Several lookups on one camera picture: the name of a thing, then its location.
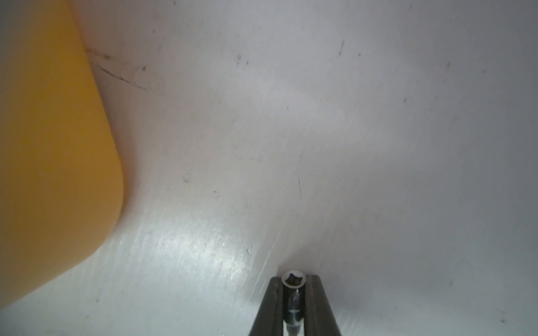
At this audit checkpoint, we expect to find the silver socket bit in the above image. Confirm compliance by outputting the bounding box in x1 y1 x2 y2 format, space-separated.
281 270 306 335

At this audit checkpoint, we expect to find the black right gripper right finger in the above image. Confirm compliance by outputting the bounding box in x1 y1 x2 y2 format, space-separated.
304 274 342 336

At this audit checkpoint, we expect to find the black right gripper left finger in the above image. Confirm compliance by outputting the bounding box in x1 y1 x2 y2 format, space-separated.
249 277 284 336

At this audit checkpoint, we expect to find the yellow plastic storage box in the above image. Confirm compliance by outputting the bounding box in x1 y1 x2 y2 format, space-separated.
1 1 124 307

